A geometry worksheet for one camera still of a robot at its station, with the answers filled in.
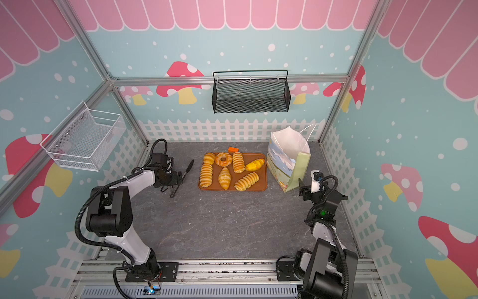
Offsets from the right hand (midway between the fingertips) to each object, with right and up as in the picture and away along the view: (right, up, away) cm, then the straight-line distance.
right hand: (308, 177), depth 84 cm
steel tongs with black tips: (-67, -11, +12) cm, 69 cm away
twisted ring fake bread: (-42, +11, +26) cm, 50 cm away
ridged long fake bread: (-50, -1, +16) cm, 53 cm away
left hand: (-67, -4, +13) cm, 68 cm away
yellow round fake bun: (-50, +9, +24) cm, 56 cm away
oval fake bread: (-24, +5, +21) cm, 32 cm away
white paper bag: (-10, +10, -5) cm, 15 cm away
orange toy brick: (-37, +14, +31) cm, 50 cm away
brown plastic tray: (-36, +1, +19) cm, 41 cm away
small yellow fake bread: (-40, -2, +13) cm, 42 cm away
